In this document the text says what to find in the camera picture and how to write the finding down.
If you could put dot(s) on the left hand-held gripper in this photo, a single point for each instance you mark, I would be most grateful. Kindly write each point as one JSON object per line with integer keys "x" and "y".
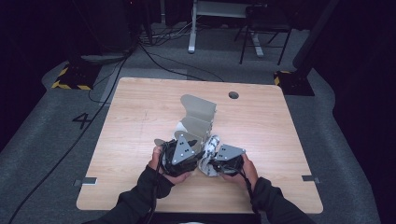
{"x": 183, "y": 151}

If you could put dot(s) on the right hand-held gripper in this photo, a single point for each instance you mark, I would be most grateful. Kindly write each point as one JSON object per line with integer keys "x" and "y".
{"x": 229, "y": 152}

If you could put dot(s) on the grey metal file rack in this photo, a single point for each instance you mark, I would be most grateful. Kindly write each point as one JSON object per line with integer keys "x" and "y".
{"x": 197, "y": 107}

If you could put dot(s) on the person's left hand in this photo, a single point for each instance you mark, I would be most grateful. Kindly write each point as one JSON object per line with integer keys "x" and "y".
{"x": 155, "y": 160}

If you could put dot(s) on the person's right hand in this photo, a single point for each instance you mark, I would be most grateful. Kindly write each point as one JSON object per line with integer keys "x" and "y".
{"x": 249, "y": 174}

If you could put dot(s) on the round black table grommet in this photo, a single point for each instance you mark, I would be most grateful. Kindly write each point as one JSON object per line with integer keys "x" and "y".
{"x": 233, "y": 95}

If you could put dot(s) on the person's white garment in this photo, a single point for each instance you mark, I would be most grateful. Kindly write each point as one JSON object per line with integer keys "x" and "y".
{"x": 188, "y": 222}

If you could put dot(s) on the black yellow striped stand base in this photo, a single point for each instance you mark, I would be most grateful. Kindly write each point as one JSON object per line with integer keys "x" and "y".
{"x": 77, "y": 77}
{"x": 294, "y": 84}

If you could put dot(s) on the black chair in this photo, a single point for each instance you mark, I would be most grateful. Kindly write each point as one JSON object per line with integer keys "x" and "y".
{"x": 267, "y": 21}

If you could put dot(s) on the black slanted stand pole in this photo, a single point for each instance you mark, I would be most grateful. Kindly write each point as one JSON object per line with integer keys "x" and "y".
{"x": 314, "y": 34}

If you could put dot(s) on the grey table bracket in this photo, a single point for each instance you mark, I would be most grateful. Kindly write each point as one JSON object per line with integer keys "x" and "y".
{"x": 310, "y": 179}
{"x": 87, "y": 181}

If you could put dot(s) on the white desk frame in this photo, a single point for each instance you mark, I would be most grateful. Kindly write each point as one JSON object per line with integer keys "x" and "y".
{"x": 192, "y": 34}

